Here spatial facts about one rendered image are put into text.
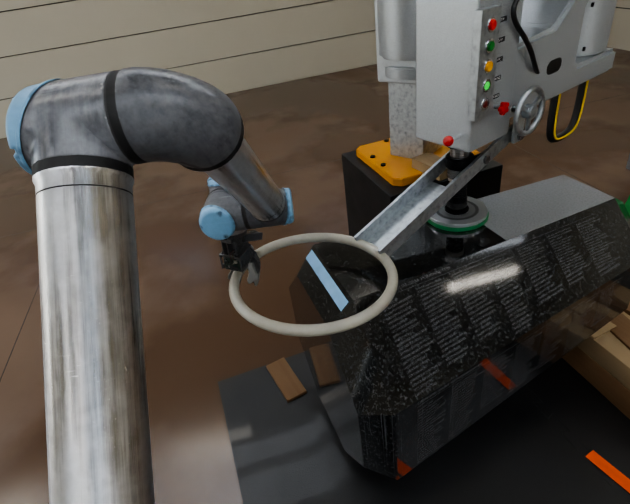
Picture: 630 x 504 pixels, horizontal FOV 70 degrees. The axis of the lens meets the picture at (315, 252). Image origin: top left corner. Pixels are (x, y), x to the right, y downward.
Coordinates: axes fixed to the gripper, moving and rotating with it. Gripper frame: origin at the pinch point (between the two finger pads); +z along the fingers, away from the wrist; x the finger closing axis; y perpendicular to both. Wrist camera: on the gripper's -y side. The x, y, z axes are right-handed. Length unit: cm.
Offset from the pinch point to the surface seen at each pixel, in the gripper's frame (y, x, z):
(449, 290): -19, 60, 5
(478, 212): -54, 64, -4
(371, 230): -25.8, 33.0, -8.3
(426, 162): -102, 37, 0
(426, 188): -47, 46, -15
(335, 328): 20.2, 37.2, -8.0
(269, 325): 24.5, 21.2, -8.3
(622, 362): -57, 124, 56
